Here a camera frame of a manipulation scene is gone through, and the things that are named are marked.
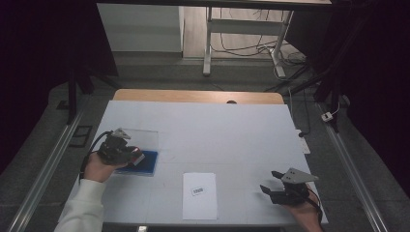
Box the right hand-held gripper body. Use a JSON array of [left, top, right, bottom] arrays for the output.
[[270, 167, 320, 206]]

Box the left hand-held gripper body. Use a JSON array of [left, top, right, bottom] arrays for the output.
[[96, 128, 138, 166]]

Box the red and white stamp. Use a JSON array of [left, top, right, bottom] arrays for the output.
[[132, 147, 146, 167]]

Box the blue ink pad case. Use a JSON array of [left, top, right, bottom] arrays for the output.
[[114, 129, 160, 177]]

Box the person's left hand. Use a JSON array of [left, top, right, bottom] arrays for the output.
[[82, 151, 128, 184]]

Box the person's right hand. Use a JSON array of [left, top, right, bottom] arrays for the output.
[[282, 196, 324, 232]]

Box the black floor plate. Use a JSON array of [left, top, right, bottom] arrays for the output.
[[69, 125, 94, 149]]

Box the white paper stack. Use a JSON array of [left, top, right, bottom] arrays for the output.
[[182, 172, 219, 221]]

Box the wooden table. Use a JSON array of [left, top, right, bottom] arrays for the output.
[[112, 89, 285, 105]]

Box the black tripod stand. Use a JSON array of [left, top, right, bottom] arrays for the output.
[[264, 61, 343, 133]]

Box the black curtain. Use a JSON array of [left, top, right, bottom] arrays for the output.
[[284, 0, 410, 196], [0, 0, 119, 177]]

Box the left hand-held gripper black cable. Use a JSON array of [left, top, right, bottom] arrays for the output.
[[78, 130, 113, 180]]

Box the hand-held gripper black cable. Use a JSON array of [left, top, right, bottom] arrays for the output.
[[78, 130, 113, 180], [306, 186, 325, 226]]

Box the right hand-held gripper black cable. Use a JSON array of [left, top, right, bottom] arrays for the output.
[[306, 186, 325, 226]]

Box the aluminium floor rail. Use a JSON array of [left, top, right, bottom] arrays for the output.
[[6, 109, 85, 232], [316, 102, 390, 232]]

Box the tangle of black floor cables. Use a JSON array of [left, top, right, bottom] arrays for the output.
[[211, 8, 308, 67]]

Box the metal desk frame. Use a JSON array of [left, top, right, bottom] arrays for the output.
[[202, 6, 295, 78]]

